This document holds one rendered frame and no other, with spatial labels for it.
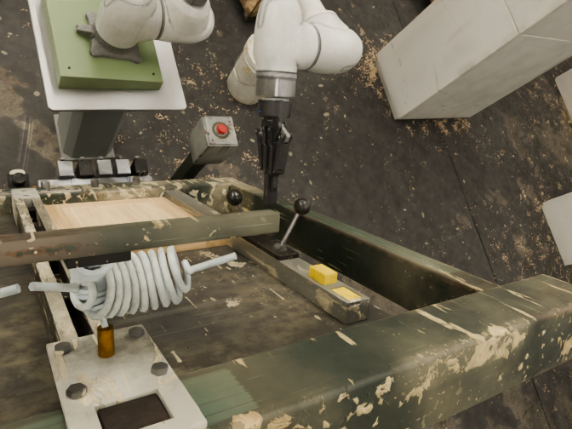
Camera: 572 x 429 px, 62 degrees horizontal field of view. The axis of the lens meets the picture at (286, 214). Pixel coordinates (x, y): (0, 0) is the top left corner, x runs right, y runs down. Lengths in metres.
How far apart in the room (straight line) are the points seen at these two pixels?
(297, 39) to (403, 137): 2.78
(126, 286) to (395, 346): 0.30
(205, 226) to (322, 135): 2.86
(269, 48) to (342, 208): 2.18
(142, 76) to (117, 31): 0.20
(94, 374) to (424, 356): 0.34
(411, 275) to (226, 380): 0.62
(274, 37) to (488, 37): 2.39
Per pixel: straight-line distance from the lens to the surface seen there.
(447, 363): 0.60
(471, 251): 3.86
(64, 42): 1.89
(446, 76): 3.47
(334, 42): 1.13
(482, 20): 3.36
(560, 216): 4.74
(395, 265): 1.06
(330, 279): 0.88
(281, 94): 1.04
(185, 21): 1.80
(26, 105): 2.70
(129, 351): 0.53
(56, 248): 0.40
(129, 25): 1.76
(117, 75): 1.88
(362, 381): 0.51
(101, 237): 0.41
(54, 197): 1.55
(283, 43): 1.04
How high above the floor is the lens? 2.35
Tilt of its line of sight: 55 degrees down
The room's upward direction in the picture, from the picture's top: 57 degrees clockwise
